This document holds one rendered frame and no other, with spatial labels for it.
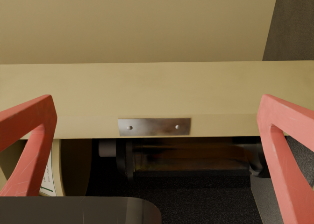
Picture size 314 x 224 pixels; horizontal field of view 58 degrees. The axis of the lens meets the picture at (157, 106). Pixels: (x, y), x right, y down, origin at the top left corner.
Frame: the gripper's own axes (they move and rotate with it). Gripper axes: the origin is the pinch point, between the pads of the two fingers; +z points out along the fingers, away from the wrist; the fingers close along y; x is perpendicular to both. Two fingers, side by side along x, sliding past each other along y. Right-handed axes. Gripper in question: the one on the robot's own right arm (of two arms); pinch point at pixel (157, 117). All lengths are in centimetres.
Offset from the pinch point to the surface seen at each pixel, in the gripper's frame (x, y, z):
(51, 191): 22.8, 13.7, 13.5
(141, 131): 11.0, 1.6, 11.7
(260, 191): 33.6, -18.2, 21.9
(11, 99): 9.1, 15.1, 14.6
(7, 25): 16, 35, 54
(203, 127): 10.7, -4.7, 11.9
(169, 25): 16, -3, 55
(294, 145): 18.4, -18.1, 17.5
